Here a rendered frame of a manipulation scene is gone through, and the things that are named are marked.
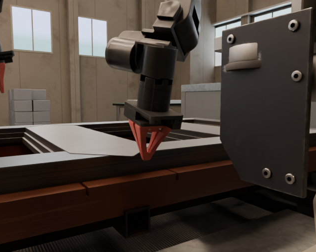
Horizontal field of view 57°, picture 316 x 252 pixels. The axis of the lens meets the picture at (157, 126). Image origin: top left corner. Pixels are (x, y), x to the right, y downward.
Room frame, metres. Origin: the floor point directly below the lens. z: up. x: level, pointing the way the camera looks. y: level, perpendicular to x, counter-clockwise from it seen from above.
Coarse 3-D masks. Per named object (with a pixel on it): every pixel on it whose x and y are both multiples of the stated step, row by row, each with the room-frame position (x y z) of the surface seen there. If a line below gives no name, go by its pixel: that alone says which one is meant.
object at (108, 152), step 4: (112, 148) 0.60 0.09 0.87; (116, 148) 0.60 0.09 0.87; (120, 148) 0.60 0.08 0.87; (124, 148) 0.60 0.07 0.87; (128, 148) 0.60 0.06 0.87; (132, 148) 0.60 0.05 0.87; (136, 148) 0.60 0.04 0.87; (72, 152) 0.55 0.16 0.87; (76, 152) 0.55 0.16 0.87; (80, 152) 0.55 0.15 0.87; (84, 152) 0.55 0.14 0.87; (88, 152) 0.55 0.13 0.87; (92, 152) 0.55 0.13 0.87; (96, 152) 0.55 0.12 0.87; (100, 152) 0.55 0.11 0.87; (104, 152) 0.55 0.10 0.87; (108, 152) 0.55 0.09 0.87; (112, 152) 0.55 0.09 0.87; (116, 152) 0.55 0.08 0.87; (120, 152) 0.55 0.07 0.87; (124, 152) 0.55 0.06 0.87; (128, 152) 0.55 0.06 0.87
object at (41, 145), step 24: (192, 120) 1.46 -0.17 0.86; (48, 144) 0.71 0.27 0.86; (216, 144) 0.67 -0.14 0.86; (312, 144) 0.88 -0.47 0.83; (0, 168) 0.44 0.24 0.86; (24, 168) 0.45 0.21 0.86; (48, 168) 0.47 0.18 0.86; (72, 168) 0.49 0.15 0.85; (96, 168) 0.52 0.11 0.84; (120, 168) 0.54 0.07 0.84; (144, 168) 0.57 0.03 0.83; (0, 192) 0.43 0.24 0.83
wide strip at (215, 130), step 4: (184, 124) 1.16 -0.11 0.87; (188, 124) 1.16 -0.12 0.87; (192, 124) 1.16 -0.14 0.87; (196, 124) 1.16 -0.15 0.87; (200, 124) 1.16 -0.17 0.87; (204, 124) 1.16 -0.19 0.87; (184, 128) 1.01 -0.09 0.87; (188, 128) 1.01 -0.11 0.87; (192, 128) 1.01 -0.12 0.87; (196, 128) 1.01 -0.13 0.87; (200, 128) 1.01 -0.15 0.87; (204, 128) 1.01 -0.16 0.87; (208, 128) 1.01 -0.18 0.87; (212, 128) 1.01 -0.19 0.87; (216, 128) 1.01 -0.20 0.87; (204, 132) 0.89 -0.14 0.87; (208, 132) 0.89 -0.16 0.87; (212, 132) 0.89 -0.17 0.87; (216, 132) 0.89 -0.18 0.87
